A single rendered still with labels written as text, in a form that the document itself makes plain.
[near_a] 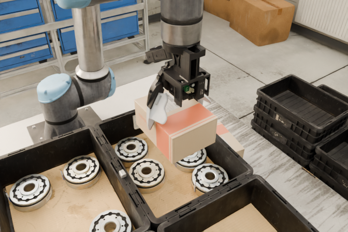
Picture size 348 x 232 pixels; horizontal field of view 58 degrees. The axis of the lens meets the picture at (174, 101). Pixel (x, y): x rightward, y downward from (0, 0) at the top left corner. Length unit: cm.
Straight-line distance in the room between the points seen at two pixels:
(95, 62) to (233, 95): 181
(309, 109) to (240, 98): 94
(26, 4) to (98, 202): 190
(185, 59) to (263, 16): 290
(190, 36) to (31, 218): 63
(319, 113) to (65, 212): 140
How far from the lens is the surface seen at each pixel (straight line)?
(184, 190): 91
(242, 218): 88
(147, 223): 74
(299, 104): 189
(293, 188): 115
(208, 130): 69
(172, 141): 64
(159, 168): 92
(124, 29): 291
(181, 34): 55
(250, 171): 85
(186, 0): 53
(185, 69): 58
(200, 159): 95
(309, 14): 378
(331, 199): 117
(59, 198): 95
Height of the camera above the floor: 155
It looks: 37 degrees down
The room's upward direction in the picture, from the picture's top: straight up
